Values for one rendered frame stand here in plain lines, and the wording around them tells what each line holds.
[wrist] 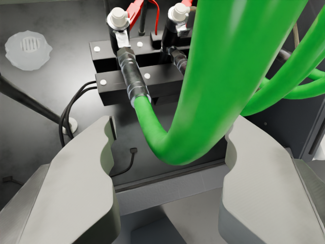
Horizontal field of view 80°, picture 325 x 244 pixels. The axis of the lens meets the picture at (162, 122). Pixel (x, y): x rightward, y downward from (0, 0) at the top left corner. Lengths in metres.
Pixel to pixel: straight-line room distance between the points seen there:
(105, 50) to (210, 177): 0.30
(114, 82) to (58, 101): 0.21
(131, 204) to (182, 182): 0.10
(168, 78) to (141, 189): 0.20
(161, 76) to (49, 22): 0.36
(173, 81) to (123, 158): 0.22
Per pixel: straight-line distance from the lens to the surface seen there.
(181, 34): 0.28
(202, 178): 0.39
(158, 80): 0.37
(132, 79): 0.19
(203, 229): 1.46
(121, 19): 0.27
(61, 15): 0.64
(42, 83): 0.56
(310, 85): 0.23
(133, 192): 0.36
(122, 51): 0.24
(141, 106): 0.16
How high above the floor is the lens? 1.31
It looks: 75 degrees down
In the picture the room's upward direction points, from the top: 39 degrees clockwise
